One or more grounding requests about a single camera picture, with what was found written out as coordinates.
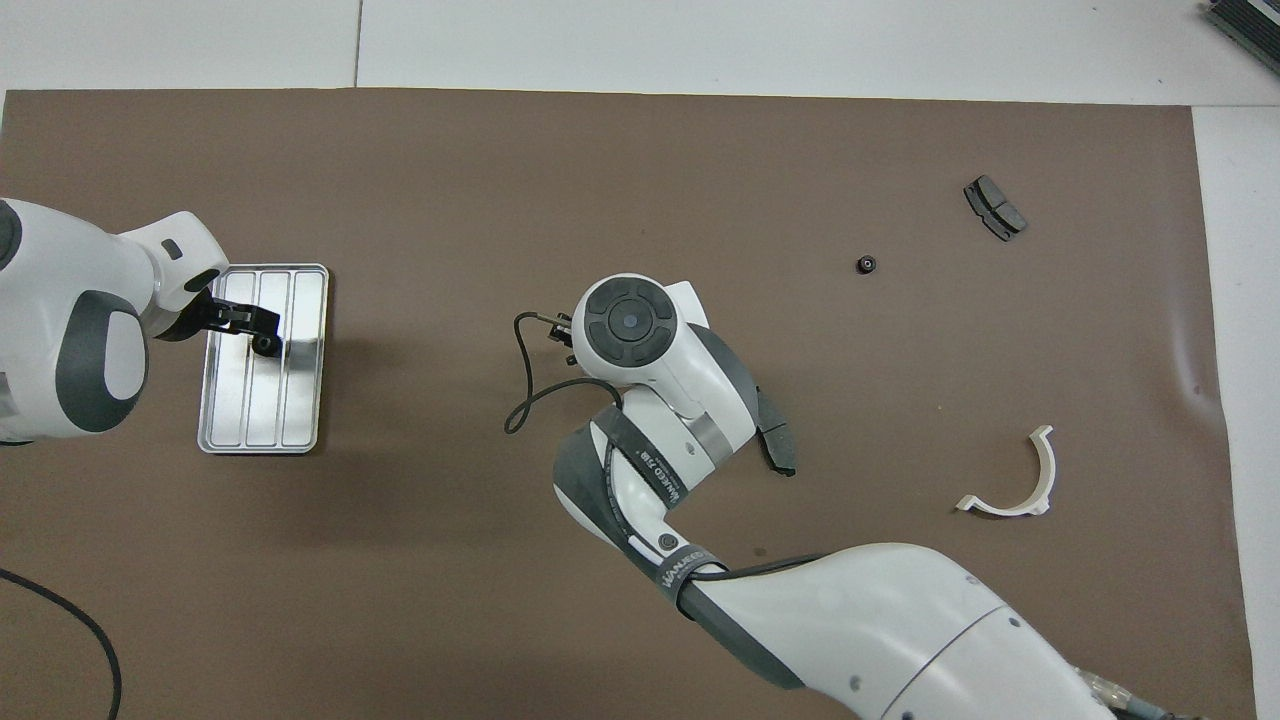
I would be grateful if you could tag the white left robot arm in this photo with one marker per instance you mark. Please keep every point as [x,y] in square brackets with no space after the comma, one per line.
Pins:
[60,260]

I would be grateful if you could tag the short grey brake pad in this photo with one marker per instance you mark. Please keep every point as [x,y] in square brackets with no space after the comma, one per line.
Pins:
[990,205]

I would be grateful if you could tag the dark ribbed device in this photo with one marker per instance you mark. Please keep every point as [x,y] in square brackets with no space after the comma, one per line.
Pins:
[1250,18]

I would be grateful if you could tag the long grey brake pad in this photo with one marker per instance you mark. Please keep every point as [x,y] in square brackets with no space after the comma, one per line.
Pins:
[780,440]

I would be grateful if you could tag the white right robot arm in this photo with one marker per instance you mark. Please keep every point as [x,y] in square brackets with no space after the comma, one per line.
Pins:
[900,620]

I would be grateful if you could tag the large black bearing gear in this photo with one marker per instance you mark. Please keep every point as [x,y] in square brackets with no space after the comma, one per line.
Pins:
[266,347]

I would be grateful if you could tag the silver metal tray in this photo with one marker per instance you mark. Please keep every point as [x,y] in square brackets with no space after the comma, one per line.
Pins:
[300,400]

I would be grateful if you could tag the white curved plastic bracket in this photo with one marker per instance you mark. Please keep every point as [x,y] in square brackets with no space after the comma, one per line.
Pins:
[1010,511]

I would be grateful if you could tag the brown table mat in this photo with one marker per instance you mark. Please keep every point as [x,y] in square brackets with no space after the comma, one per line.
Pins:
[450,600]

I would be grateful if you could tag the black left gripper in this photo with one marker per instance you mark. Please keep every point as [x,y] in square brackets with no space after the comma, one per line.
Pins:
[190,310]

